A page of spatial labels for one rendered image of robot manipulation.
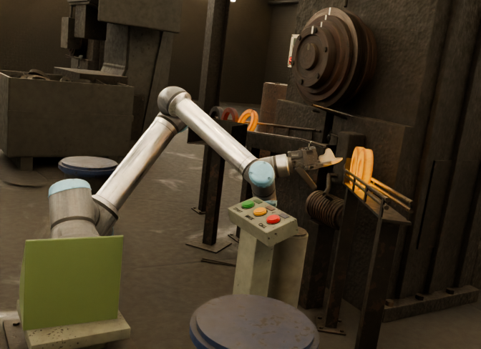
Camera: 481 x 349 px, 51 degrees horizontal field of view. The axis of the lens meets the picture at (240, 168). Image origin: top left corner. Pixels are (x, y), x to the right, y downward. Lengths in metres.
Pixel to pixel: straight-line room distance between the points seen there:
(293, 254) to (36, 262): 0.82
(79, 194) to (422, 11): 1.54
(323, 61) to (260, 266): 1.09
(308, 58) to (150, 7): 2.64
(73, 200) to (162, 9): 3.26
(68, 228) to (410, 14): 1.62
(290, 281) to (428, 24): 1.20
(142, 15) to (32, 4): 7.42
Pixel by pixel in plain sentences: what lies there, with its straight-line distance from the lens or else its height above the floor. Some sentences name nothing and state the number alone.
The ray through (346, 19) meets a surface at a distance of 2.38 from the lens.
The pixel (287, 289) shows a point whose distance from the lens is 1.73.
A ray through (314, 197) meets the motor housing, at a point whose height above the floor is 0.51.
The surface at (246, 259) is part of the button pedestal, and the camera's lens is 1.59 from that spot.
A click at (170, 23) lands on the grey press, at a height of 1.33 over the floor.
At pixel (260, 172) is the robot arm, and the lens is 1.79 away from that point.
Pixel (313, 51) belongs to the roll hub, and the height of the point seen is 1.14.
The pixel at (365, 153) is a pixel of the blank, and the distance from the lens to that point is 1.83.
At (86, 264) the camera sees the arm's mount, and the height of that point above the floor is 0.34.
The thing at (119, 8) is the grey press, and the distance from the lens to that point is 4.68.
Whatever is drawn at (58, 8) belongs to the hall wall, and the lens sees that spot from 12.13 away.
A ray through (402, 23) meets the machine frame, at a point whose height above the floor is 1.29.
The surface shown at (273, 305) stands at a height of 0.43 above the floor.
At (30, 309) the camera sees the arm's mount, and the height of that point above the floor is 0.19.
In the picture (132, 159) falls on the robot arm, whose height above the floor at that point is 0.62.
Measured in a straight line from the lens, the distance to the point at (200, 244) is 2.91.
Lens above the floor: 1.04
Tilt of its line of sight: 12 degrees down
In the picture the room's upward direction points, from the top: 7 degrees clockwise
